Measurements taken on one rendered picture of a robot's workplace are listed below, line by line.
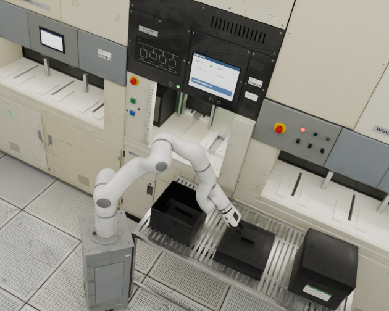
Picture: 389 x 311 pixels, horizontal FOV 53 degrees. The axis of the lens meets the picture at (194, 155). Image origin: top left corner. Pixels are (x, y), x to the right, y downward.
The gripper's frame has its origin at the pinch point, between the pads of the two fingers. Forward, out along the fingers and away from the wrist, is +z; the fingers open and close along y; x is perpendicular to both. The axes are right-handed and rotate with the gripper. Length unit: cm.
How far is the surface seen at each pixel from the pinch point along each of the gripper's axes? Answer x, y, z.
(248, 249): -0.6, -4.9, 11.8
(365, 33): -93, 40, -63
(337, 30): -83, 40, -70
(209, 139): 35, 72, -30
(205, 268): 19.6, -21.7, 5.9
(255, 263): -4.9, -12.1, 16.2
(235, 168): 4.2, 35.0, -19.5
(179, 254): 31.6, -20.3, -6.1
